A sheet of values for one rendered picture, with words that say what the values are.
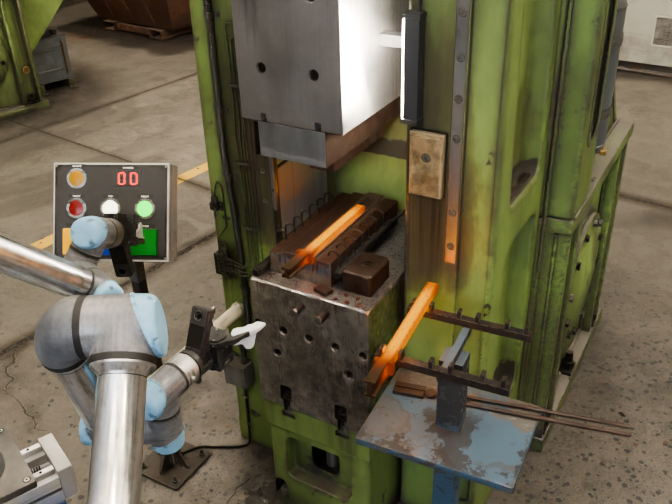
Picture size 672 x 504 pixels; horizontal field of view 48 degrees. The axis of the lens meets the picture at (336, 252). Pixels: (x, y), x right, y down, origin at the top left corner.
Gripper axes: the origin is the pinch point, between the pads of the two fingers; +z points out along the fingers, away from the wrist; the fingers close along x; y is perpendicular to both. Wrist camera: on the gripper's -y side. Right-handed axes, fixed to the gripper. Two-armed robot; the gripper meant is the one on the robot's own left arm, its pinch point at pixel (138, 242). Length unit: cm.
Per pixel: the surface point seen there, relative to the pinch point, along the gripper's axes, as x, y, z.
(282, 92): -43, 37, -19
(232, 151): -22.7, 26.9, 15.3
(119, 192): 7.4, 14.0, 5.2
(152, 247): -2.5, -1.4, 4.5
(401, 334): -73, -21, -24
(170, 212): -7.0, 8.5, 6.6
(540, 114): -110, 37, 11
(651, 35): -281, 179, 450
